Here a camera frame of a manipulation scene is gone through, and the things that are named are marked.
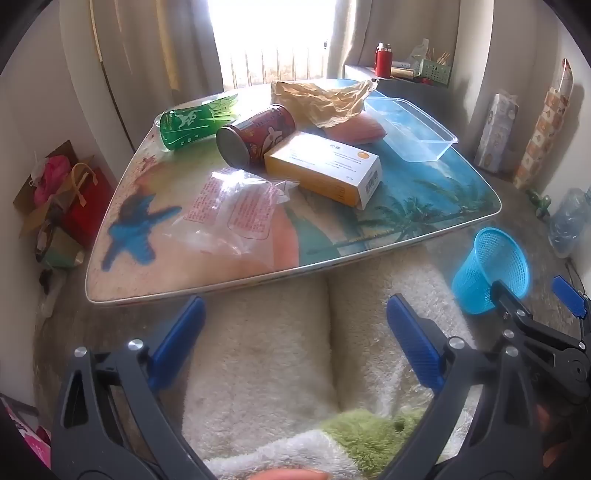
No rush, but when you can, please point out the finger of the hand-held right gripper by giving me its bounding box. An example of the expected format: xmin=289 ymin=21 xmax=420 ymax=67
xmin=553 ymin=275 xmax=591 ymax=340
xmin=491 ymin=279 xmax=587 ymax=370

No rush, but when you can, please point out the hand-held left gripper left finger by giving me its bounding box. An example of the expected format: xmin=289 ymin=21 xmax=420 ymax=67
xmin=52 ymin=296 xmax=218 ymax=480

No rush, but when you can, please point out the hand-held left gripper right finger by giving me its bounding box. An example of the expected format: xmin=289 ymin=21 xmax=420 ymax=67
xmin=383 ymin=294 xmax=539 ymax=480

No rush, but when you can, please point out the blue plastic wastebasket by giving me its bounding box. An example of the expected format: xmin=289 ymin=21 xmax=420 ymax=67
xmin=451 ymin=227 xmax=531 ymax=315

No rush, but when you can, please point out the clear red-printed plastic bag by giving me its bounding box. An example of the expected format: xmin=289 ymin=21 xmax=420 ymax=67
xmin=172 ymin=168 xmax=241 ymax=241
xmin=222 ymin=179 xmax=301 ymax=259

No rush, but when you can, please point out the orange and white carton box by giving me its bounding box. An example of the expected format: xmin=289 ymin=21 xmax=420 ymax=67
xmin=264 ymin=130 xmax=384 ymax=210

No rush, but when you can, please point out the green plastic bottle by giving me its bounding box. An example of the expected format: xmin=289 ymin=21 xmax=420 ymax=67
xmin=154 ymin=92 xmax=240 ymax=152

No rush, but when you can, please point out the brown paper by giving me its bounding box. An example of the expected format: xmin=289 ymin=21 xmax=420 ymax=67
xmin=270 ymin=79 xmax=380 ymax=130

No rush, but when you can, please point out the person's right hand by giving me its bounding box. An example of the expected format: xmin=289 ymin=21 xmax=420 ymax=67
xmin=536 ymin=401 xmax=591 ymax=469

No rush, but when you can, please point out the large clear water jug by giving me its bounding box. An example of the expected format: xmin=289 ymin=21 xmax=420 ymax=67
xmin=547 ymin=187 xmax=591 ymax=259

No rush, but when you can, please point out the small green floor object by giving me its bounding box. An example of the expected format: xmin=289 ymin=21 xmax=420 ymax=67
xmin=529 ymin=189 xmax=552 ymax=215

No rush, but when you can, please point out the green fluffy towel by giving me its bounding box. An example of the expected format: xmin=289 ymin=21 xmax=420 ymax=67
xmin=323 ymin=408 xmax=432 ymax=476

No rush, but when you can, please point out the teal paper bag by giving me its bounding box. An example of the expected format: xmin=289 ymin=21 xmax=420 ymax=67
xmin=37 ymin=226 xmax=86 ymax=271

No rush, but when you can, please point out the red gift bag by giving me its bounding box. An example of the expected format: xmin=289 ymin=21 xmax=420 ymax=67
xmin=60 ymin=162 xmax=116 ymax=250

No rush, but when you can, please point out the white patterned tissue pack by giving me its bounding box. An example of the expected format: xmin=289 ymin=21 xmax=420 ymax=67
xmin=475 ymin=92 xmax=519 ymax=172

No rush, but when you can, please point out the pink patterned bag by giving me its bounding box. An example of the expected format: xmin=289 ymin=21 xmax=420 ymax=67
xmin=0 ymin=397 xmax=51 ymax=472

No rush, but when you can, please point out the brown cardboard box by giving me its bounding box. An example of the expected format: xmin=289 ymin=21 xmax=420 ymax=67
xmin=13 ymin=140 xmax=93 ymax=238

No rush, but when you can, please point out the pink plush item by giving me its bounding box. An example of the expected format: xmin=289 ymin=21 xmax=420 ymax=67
xmin=33 ymin=154 xmax=79 ymax=206

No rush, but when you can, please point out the clear plastic food container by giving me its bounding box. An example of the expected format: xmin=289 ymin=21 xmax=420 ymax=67
xmin=364 ymin=96 xmax=459 ymax=163

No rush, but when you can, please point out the red drink can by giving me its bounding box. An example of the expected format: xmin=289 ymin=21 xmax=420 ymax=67
xmin=215 ymin=104 xmax=296 ymax=171

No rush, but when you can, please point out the pink sponge cloth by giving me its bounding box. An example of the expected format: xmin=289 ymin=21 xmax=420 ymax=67
xmin=323 ymin=113 xmax=387 ymax=145

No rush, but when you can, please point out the green plastic basket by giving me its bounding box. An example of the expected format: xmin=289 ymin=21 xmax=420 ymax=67
xmin=418 ymin=58 xmax=451 ymax=88

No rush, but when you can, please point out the white plastic bag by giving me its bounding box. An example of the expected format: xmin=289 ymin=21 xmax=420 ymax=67
xmin=409 ymin=39 xmax=431 ymax=66

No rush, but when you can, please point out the red thermos flask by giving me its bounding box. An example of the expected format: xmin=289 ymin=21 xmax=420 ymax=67
xmin=375 ymin=42 xmax=393 ymax=78

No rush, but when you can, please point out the beige curtain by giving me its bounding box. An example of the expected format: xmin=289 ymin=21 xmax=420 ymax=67
xmin=60 ymin=0 xmax=227 ymax=100
xmin=325 ymin=0 xmax=462 ymax=81

